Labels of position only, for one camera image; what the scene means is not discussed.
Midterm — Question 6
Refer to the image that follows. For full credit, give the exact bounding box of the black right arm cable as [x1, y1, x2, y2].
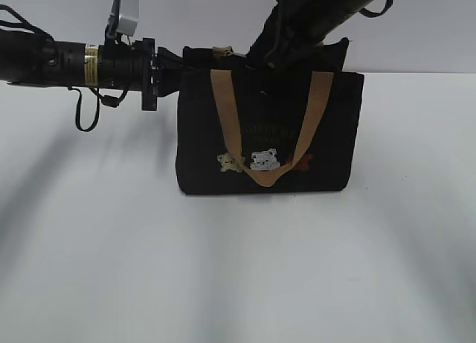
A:
[359, 0, 395, 19]

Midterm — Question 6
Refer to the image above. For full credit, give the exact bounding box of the black canvas tote bag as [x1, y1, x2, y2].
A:
[176, 38, 364, 195]

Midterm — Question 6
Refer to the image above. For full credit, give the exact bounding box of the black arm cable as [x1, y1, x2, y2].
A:
[359, 0, 395, 19]
[0, 4, 129, 132]

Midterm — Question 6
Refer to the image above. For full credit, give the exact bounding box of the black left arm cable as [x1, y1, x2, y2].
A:
[0, 4, 129, 132]

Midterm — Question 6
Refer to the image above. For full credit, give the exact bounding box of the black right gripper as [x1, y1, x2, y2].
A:
[246, 0, 326, 69]

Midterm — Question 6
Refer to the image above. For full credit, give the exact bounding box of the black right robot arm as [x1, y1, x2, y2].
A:
[245, 0, 393, 71]

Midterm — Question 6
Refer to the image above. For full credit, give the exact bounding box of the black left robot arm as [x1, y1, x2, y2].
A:
[1, 31, 186, 111]

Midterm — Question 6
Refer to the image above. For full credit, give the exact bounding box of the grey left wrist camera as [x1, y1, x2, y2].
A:
[105, 0, 140, 40]

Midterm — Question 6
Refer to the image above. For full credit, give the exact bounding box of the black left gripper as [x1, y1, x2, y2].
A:
[141, 38, 186, 111]

